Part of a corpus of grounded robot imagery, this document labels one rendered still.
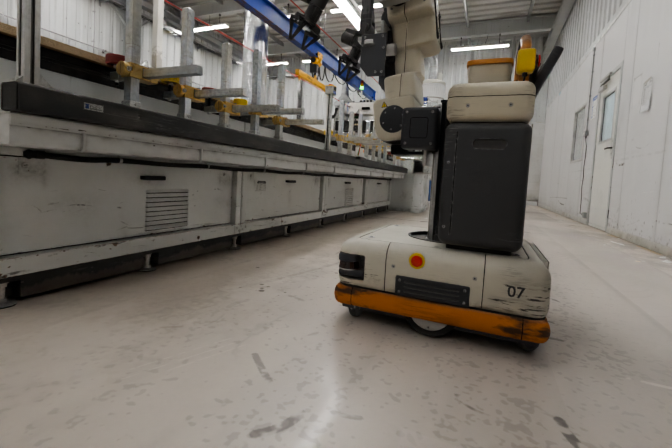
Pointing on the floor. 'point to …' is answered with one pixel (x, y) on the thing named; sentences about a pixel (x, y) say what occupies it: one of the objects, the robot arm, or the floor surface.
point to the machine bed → (148, 195)
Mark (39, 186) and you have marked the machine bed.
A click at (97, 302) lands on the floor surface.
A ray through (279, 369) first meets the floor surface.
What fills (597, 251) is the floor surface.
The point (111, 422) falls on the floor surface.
